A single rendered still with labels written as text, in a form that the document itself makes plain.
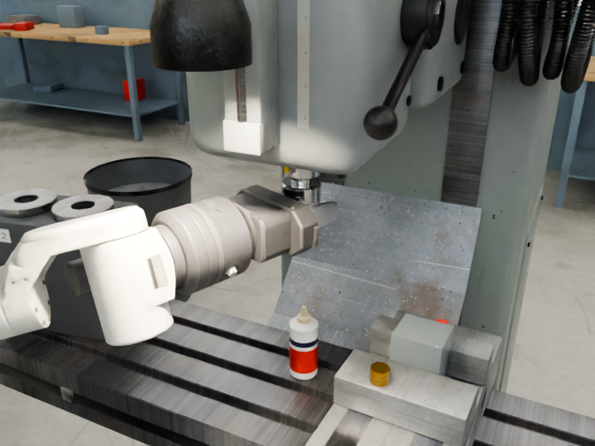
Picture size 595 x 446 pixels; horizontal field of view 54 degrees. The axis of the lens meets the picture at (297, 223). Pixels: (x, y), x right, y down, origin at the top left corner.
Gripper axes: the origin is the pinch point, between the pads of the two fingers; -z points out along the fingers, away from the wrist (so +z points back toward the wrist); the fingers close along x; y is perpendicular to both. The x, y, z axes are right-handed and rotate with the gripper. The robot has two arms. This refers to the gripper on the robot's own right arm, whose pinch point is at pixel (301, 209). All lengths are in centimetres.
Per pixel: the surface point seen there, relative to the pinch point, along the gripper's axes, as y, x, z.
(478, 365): 16.9, -20.0, -10.5
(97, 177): 65, 204, -64
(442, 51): -17.5, -6.4, -16.4
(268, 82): -16.9, -5.9, 9.8
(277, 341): 26.8, 10.5, -5.2
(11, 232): 9.9, 39.5, 21.6
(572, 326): 121, 31, -198
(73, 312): 22.5, 32.6, 17.1
